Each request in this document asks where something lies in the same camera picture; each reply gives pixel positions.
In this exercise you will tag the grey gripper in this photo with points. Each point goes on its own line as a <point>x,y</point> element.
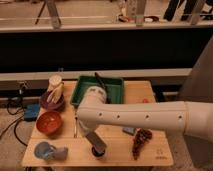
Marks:
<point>96,141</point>

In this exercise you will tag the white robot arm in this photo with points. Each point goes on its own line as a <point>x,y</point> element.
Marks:
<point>191,118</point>

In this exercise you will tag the grey blue eraser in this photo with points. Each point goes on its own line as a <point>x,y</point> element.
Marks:
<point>129,130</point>

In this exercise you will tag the white plastic cup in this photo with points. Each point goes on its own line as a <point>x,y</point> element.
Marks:
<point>55,83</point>

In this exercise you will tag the dark round can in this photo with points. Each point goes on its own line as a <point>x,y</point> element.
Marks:
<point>96,153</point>

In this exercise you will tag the metal fork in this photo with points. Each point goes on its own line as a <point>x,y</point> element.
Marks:
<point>75,126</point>

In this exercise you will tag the brown red toy food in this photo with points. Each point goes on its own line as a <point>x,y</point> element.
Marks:
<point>141,138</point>

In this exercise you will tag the red bowl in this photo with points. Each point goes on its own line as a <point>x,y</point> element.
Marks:
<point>49,122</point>

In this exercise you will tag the purple bowl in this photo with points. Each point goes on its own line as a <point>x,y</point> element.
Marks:
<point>50,105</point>

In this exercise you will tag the green plastic tray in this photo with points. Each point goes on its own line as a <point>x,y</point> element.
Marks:
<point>114,86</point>

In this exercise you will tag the black tool in tray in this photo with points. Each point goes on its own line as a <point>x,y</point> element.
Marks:
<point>100,81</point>

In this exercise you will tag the cream banana toy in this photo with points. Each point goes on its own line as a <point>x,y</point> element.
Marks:
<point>55,93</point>

